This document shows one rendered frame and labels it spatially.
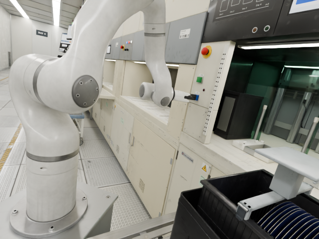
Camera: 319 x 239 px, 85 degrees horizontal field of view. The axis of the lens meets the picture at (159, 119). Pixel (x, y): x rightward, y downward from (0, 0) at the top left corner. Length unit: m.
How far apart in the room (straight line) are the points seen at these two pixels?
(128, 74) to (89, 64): 1.87
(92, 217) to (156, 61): 0.61
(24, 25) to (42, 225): 13.75
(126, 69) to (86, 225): 1.92
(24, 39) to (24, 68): 13.59
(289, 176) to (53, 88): 0.47
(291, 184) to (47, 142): 0.51
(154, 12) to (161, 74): 0.23
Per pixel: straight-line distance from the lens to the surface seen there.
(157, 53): 0.78
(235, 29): 0.96
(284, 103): 1.74
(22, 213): 0.64
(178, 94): 0.90
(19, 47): 14.10
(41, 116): 0.52
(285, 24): 0.83
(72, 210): 0.62
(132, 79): 2.31
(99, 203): 0.65
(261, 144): 1.20
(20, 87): 0.51
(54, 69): 0.41
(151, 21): 0.76
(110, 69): 3.77
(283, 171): 0.41
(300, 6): 0.84
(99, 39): 0.49
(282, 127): 1.72
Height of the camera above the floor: 1.19
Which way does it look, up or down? 14 degrees down
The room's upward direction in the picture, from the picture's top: 10 degrees clockwise
